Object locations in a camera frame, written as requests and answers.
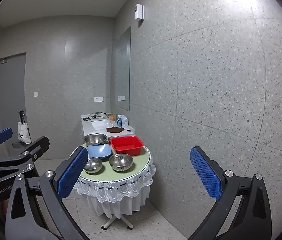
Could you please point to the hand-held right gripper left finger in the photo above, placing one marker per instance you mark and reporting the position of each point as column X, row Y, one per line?
column 72, row 172

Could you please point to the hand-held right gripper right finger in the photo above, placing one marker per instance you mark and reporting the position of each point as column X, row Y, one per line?
column 206, row 173

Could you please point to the blue square plate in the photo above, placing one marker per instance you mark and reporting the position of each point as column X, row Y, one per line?
column 99, row 151

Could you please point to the large steel bowl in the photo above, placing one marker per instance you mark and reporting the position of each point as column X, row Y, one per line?
column 94, row 140

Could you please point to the fluted steel bowl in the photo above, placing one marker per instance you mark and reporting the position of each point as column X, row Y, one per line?
column 121, row 166

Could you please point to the red plastic basin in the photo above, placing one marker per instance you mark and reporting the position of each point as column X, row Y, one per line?
column 127, row 152

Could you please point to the white tote bag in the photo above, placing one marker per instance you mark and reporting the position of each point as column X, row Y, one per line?
column 23, row 135

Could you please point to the green lace-trimmed tablecloth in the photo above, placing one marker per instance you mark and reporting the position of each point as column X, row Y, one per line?
column 105, row 176

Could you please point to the grey door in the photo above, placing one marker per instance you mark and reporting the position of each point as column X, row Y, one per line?
column 10, row 92

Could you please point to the white vanity cabinet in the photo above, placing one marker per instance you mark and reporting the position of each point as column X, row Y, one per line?
column 98, row 128

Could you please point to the white sheer table skirt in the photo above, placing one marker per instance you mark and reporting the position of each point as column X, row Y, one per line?
column 116, row 207

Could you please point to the brown cloth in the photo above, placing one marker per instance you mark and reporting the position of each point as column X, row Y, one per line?
column 114, row 130

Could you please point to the white table base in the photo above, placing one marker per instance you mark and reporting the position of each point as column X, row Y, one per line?
column 110, row 221

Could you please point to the orange box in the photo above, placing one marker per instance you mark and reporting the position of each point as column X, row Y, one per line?
column 112, row 117

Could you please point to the clear plastic bag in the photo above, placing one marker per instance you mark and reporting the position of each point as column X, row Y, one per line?
column 122, row 121

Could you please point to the door closer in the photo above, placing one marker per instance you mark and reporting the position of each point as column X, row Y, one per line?
column 2, row 60

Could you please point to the white wall socket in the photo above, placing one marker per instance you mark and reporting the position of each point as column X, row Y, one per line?
column 98, row 99

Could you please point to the wall mirror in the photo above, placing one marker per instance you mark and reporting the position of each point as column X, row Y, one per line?
column 122, row 67

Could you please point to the white wall-mounted device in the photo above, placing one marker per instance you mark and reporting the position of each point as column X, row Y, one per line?
column 139, row 11

